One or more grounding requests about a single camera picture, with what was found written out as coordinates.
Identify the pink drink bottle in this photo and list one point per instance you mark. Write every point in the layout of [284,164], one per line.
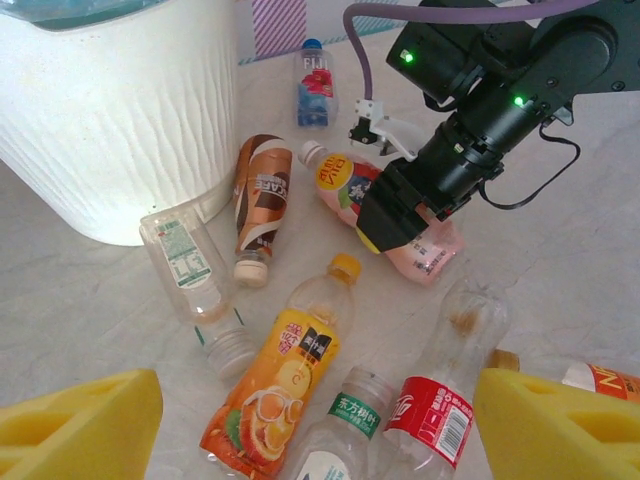
[340,195]

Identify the orange juice bottle yellow cap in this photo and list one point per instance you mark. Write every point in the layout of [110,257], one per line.
[280,380]

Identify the brown Nescafe coffee bottle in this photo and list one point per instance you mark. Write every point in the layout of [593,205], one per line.
[262,195]

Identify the Fiji bottle blue cap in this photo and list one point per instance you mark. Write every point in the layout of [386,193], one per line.
[315,85]

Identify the NFC orange label bottle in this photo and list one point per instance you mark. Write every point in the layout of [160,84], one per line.
[607,380]

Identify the cola bottle red cap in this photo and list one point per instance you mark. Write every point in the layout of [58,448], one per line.
[435,410]

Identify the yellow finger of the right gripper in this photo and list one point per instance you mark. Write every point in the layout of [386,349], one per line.
[390,225]
[436,212]

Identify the clear bottle green print label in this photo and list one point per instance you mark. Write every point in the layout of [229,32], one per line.
[187,260]

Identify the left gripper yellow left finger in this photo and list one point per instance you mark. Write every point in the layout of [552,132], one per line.
[75,430]

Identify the clear bottle green neck label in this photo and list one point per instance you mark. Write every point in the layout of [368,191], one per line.
[345,430]

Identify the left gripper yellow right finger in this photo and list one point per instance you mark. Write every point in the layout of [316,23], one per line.
[560,435]

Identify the white ribbed waste bin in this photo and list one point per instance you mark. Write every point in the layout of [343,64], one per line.
[115,125]

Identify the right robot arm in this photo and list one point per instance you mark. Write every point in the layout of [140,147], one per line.
[575,60]

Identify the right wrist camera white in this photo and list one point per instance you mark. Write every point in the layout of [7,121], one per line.
[395,137]

